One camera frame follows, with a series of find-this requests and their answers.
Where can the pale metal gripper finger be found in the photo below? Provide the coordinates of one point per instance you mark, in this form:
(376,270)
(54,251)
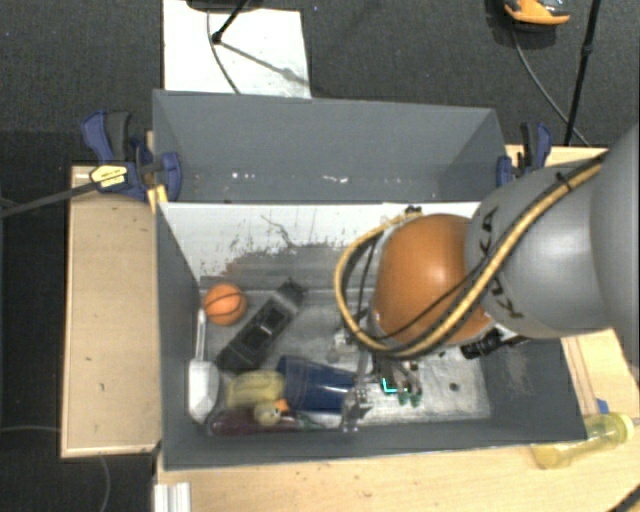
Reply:
(365,400)
(350,419)

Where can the pale wood flat board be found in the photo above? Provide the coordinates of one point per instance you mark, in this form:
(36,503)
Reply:
(110,325)

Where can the grey metal bin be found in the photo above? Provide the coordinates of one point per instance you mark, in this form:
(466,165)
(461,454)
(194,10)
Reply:
(320,150)

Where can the black cylinder on white bracket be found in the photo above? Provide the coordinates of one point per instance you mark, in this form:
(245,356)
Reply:
(481,346)

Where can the black plastic bottle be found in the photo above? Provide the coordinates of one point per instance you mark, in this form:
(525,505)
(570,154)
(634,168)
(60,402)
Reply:
(260,327)

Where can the orange toy basketball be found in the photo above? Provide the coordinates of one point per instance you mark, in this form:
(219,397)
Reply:
(225,304)

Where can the dark blue cup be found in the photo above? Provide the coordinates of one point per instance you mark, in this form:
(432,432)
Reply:
(315,387)

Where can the yellow toy duck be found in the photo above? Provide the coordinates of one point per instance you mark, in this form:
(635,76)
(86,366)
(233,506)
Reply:
(255,390)

